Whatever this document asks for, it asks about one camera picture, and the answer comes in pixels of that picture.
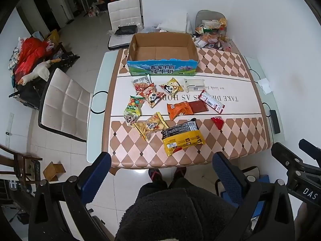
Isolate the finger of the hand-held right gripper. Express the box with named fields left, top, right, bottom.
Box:
left=271, top=143, right=303, bottom=171
left=299, top=139, right=321, bottom=157

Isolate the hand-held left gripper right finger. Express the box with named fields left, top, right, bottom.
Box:
left=212, top=152, right=295, bottom=241

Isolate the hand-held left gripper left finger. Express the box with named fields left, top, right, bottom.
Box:
left=29, top=152, right=112, bottom=241

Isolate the black yellow snack packet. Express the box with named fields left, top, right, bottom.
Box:
left=161, top=118, right=205, bottom=157

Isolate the yellow rice cracker bag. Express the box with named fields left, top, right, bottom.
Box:
left=132, top=112, right=170, bottom=141

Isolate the colourful candy ball bag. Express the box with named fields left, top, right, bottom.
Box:
left=123, top=95, right=146, bottom=126

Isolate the orange snack packet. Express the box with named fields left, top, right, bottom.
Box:
left=167, top=101, right=193, bottom=121

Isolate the red panda snack packet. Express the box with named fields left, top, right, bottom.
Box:
left=138, top=87, right=166, bottom=108

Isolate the yellow panda snack packet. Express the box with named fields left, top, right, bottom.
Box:
left=159, top=78, right=185, bottom=96

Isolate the cardboard box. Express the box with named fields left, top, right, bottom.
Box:
left=127, top=32, right=200, bottom=77

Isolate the cardboard piece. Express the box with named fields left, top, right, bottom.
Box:
left=43, top=162, right=66, bottom=182

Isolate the small red snack packet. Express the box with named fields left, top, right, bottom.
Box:
left=211, top=116, right=224, bottom=130

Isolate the dark red snack packet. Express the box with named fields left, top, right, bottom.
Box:
left=188, top=100, right=209, bottom=113

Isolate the red white strip packet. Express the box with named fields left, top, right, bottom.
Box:
left=199, top=90, right=225, bottom=113

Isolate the white tissue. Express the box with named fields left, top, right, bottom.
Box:
left=258, top=78, right=272, bottom=95

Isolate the white quilted chair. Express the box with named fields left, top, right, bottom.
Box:
left=38, top=68, right=94, bottom=143
left=107, top=0, right=144, bottom=51

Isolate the person in black fleece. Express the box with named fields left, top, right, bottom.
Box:
left=115, top=177, right=254, bottom=241

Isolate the wooden chair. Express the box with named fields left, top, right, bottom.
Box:
left=0, top=144, right=43, bottom=189

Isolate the white small box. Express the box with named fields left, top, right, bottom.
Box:
left=184, top=78, right=205, bottom=92

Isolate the cookie print snack packet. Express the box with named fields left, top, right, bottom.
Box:
left=132, top=75, right=151, bottom=93

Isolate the black folding cart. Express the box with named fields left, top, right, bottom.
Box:
left=10, top=50, right=81, bottom=108

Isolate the checkered table cover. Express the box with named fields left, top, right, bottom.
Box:
left=109, top=47, right=272, bottom=168

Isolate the white plush goose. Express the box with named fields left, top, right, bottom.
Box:
left=19, top=60, right=52, bottom=86

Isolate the pile of snack packets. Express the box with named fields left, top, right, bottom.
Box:
left=194, top=17, right=234, bottom=52

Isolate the red plastic bag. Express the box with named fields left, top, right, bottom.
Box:
left=15, top=37, right=51, bottom=74

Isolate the black bag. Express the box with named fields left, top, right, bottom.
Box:
left=114, top=25, right=138, bottom=36

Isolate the grey chair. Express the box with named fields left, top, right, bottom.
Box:
left=195, top=10, right=226, bottom=34

